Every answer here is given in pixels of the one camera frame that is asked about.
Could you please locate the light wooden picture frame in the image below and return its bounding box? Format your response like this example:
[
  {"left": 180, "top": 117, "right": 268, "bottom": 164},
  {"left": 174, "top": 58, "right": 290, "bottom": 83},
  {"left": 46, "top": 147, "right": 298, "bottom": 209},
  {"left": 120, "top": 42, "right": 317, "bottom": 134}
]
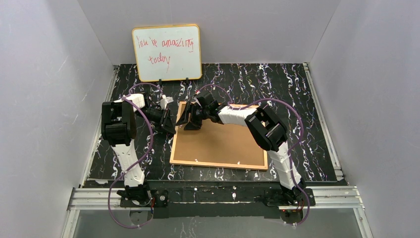
[{"left": 169, "top": 101, "right": 269, "bottom": 172}]

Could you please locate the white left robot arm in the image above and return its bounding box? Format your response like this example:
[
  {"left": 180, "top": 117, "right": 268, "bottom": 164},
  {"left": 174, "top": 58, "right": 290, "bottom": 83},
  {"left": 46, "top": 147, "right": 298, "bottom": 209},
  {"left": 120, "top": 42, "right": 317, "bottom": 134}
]
[{"left": 101, "top": 93, "right": 176, "bottom": 187}]

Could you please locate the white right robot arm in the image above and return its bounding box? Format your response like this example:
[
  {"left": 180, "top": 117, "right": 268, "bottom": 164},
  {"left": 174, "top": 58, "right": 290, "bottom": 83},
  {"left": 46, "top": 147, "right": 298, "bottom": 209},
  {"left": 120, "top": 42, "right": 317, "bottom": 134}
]
[{"left": 176, "top": 91, "right": 304, "bottom": 191}]

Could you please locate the orange rimmed whiteboard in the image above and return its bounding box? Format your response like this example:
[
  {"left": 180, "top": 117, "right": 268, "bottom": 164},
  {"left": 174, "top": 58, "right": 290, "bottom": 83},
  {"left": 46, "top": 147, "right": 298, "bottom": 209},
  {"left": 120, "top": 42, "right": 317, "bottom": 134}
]
[{"left": 132, "top": 24, "right": 202, "bottom": 82}]

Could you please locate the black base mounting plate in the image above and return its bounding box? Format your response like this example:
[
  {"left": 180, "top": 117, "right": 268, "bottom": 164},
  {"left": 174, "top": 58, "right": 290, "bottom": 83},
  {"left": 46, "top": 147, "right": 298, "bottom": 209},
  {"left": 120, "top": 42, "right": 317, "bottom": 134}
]
[{"left": 117, "top": 186, "right": 316, "bottom": 222}]

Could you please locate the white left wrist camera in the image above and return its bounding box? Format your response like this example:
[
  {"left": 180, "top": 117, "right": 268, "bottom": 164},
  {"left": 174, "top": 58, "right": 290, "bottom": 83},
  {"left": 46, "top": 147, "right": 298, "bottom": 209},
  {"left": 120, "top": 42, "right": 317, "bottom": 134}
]
[{"left": 159, "top": 95, "right": 173, "bottom": 110}]

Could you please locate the aluminium front rail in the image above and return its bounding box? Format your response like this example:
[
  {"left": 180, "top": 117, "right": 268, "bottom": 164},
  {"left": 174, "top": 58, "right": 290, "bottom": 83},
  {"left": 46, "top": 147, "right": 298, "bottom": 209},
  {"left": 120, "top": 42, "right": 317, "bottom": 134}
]
[{"left": 68, "top": 185, "right": 365, "bottom": 210}]

